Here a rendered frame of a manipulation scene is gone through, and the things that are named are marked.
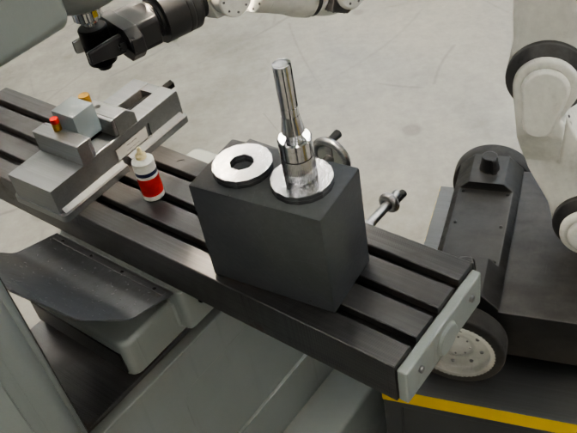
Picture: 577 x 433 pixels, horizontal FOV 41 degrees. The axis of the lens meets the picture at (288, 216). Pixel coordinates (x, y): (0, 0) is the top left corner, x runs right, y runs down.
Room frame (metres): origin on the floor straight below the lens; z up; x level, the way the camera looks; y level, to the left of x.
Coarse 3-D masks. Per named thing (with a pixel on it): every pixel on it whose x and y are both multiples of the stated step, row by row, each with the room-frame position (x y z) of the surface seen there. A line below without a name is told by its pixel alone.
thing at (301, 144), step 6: (306, 132) 0.84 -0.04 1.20; (282, 138) 0.84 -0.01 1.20; (306, 138) 0.83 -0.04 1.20; (312, 138) 0.84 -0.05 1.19; (282, 144) 0.83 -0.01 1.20; (288, 144) 0.83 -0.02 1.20; (294, 144) 0.82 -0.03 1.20; (300, 144) 0.82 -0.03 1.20; (306, 144) 0.82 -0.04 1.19; (282, 150) 0.83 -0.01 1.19; (288, 150) 0.82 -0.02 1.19; (294, 150) 0.82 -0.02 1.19; (300, 150) 0.82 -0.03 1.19
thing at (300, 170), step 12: (312, 144) 0.83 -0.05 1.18; (288, 156) 0.82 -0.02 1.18; (300, 156) 0.82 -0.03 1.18; (312, 156) 0.83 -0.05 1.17; (288, 168) 0.82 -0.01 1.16; (300, 168) 0.82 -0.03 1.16; (312, 168) 0.82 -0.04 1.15; (288, 180) 0.83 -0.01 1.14; (300, 180) 0.82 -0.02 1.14; (312, 180) 0.82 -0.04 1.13
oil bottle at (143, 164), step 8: (144, 152) 1.13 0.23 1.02; (136, 160) 1.12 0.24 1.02; (144, 160) 1.12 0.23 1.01; (152, 160) 1.12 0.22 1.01; (136, 168) 1.11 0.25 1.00; (144, 168) 1.11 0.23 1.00; (152, 168) 1.11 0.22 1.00; (136, 176) 1.12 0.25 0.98; (144, 176) 1.11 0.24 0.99; (152, 176) 1.11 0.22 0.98; (144, 184) 1.11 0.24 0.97; (152, 184) 1.11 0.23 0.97; (160, 184) 1.12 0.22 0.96; (144, 192) 1.11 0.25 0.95; (152, 192) 1.11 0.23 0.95; (160, 192) 1.11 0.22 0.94; (152, 200) 1.11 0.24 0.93
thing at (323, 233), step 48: (240, 144) 0.94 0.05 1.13; (192, 192) 0.89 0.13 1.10; (240, 192) 0.85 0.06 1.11; (288, 192) 0.81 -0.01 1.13; (336, 192) 0.81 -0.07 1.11; (240, 240) 0.85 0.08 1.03; (288, 240) 0.79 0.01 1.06; (336, 240) 0.78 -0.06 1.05; (288, 288) 0.80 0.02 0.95; (336, 288) 0.77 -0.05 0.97
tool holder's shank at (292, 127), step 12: (276, 60) 0.85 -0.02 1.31; (288, 60) 0.85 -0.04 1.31; (276, 72) 0.83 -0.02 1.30; (288, 72) 0.83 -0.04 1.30; (276, 84) 0.83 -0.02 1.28; (288, 84) 0.83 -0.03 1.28; (288, 96) 0.83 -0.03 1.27; (288, 108) 0.83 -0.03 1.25; (288, 120) 0.83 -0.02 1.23; (300, 120) 0.83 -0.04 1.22; (288, 132) 0.83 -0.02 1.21; (300, 132) 0.83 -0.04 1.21
